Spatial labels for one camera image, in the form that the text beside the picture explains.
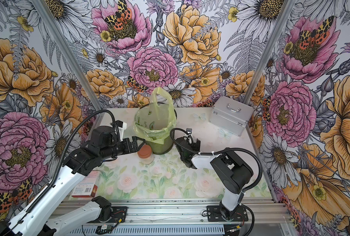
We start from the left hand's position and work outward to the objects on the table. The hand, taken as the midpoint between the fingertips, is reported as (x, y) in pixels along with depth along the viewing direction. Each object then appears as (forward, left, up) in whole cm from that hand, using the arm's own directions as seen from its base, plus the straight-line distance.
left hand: (137, 147), depth 70 cm
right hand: (+15, -26, -19) cm, 35 cm away
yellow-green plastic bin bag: (+28, -5, -14) cm, 32 cm away
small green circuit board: (-29, +18, -28) cm, 44 cm away
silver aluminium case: (+31, -54, -10) cm, 63 cm away
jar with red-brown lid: (+4, -1, -14) cm, 14 cm away
